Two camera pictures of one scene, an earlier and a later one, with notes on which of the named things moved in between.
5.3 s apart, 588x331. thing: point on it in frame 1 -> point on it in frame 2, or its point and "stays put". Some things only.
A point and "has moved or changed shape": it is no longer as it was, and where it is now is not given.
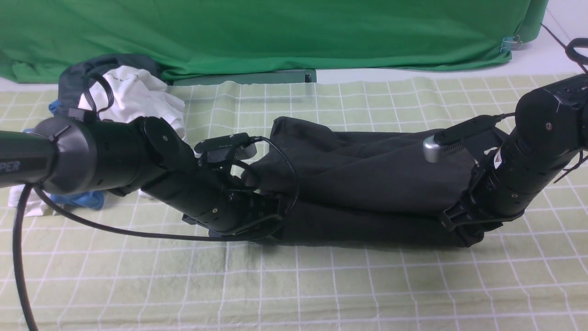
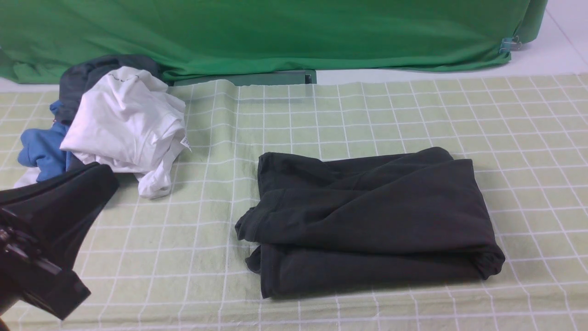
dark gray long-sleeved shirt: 365,185 has moved or changed shape
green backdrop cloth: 38,37 stays put
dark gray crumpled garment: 72,77 stays put
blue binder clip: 511,42 stays put
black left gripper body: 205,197 -> 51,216
